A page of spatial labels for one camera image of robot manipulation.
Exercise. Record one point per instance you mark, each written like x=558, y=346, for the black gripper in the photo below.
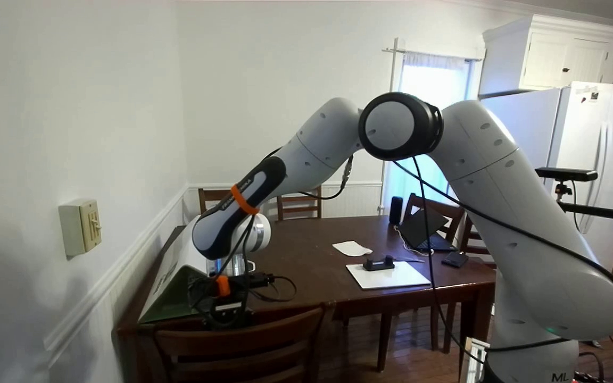
x=222, y=300

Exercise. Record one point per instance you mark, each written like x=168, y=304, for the wooden chair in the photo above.
x=453, y=216
x=470, y=243
x=298, y=207
x=266, y=350
x=212, y=198

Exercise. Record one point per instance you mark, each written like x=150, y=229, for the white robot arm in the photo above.
x=551, y=293

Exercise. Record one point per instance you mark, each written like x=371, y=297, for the right near wooden chair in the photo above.
x=470, y=243

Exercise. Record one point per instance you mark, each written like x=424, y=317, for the green folder under papers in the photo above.
x=168, y=297

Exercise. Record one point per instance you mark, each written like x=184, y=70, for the large white paper stack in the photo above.
x=182, y=252

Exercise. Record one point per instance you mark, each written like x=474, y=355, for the dark wooden dining table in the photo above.
x=303, y=252

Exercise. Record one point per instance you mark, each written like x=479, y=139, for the small white paper note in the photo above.
x=351, y=250

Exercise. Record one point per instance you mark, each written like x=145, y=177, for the white paper sheet with stapler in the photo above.
x=400, y=274

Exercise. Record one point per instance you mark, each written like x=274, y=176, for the black cylindrical speaker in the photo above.
x=396, y=211

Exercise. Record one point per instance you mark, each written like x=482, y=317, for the black laptop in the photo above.
x=421, y=230

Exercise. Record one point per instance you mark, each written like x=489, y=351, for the glass patio door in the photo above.
x=425, y=84

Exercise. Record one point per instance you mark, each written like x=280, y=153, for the white upper cabinet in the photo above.
x=543, y=52

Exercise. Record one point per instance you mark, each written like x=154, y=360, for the white refrigerator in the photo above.
x=564, y=129

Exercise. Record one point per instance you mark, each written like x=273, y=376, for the black camera on stand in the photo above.
x=562, y=177

